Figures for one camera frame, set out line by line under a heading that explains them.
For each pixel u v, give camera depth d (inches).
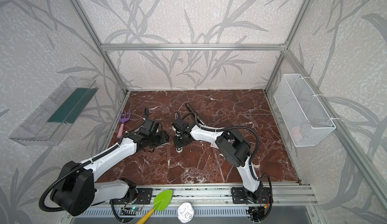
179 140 31.4
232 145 20.9
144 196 28.6
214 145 35.6
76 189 15.7
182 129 28.4
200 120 39.6
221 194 29.7
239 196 29.0
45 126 24.8
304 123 24.1
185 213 25.7
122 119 41.0
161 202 28.4
